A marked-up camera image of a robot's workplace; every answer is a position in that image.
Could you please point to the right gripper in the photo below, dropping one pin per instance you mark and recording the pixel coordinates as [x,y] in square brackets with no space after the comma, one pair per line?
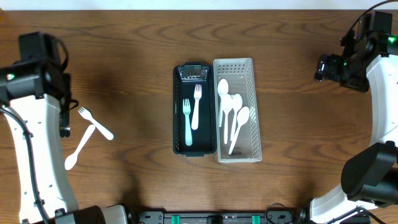
[325,69]

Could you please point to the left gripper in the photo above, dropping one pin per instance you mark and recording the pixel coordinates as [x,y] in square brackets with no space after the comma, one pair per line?
[65,116]

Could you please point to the white plastic fork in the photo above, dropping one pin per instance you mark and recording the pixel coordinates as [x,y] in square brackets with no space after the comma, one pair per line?
[86,114]
[197,96]

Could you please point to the white plastic utensil handle up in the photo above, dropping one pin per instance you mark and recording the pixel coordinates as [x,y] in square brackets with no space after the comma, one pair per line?
[71,160]

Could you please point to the white plastic spoon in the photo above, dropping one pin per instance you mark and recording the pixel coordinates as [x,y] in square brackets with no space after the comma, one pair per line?
[242,118]
[237,105]
[226,107]
[222,90]

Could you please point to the mint green plastic fork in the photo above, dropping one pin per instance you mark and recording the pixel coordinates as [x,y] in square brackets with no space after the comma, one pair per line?
[188,131]

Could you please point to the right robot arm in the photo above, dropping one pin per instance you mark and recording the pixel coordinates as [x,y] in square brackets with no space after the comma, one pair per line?
[367,64]

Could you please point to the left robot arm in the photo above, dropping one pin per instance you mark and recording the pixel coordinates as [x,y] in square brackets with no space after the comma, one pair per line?
[35,99]

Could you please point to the clear plastic basket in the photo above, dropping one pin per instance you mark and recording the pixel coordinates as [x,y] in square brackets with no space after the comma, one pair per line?
[239,73]

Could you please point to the black plastic basket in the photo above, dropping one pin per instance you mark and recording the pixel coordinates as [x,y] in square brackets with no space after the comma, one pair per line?
[185,77]

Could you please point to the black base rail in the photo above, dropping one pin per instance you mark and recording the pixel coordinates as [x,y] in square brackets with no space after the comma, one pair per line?
[214,217]

